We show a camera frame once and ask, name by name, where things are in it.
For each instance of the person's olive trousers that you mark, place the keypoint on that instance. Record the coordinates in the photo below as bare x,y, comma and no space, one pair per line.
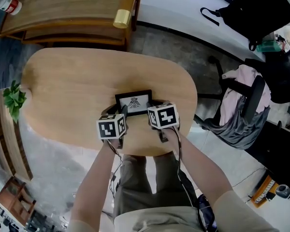
140,185

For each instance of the brown wooden chair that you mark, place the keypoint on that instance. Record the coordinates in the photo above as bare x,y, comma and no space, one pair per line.
17,202

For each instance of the grey garment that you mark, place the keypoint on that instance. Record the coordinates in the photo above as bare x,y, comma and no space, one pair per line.
239,132

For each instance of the light wooden oval table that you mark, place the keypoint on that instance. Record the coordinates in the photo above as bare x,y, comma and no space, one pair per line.
75,93

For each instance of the wooden wall shelf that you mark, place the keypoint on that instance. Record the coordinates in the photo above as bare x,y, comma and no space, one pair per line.
7,141

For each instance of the green drink bottle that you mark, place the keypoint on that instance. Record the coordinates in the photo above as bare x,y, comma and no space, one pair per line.
268,46

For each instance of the dark wooden cabinet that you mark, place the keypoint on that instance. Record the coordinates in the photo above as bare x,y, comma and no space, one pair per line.
62,11

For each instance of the brass cylinder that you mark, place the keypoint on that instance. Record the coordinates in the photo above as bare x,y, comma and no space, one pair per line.
122,18

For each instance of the person's left forearm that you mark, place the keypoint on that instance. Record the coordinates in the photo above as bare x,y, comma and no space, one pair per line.
94,175

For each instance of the striped orange box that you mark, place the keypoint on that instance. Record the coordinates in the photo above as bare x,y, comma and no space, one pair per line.
265,192

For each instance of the white desk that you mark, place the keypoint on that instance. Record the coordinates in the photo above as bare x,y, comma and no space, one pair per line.
178,8

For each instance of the black backpack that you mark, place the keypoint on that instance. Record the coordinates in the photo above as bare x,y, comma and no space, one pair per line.
258,11

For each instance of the person's right forearm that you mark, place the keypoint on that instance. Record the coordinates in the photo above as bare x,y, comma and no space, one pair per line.
203,170

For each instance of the person's beige shirt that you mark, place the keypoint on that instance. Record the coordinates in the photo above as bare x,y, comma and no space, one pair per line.
159,219

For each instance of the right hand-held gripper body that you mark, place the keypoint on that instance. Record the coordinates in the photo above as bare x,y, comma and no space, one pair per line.
164,116

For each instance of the pink garment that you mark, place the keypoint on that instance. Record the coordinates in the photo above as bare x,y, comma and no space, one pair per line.
232,98

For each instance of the blue waist pouch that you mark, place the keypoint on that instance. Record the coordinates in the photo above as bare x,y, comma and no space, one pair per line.
206,211

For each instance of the black office chair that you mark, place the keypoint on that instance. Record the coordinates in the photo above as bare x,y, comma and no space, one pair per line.
253,98

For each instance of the black picture frame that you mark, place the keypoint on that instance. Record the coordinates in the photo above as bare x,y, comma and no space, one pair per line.
135,103

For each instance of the black desk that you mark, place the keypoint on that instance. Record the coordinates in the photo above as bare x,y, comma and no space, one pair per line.
278,151

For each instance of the grey round device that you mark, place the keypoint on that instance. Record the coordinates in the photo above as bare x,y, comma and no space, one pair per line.
284,190

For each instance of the green leafy plant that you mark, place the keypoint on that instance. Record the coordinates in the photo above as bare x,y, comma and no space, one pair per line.
14,100

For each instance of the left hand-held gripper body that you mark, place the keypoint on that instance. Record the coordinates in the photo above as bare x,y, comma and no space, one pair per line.
108,128

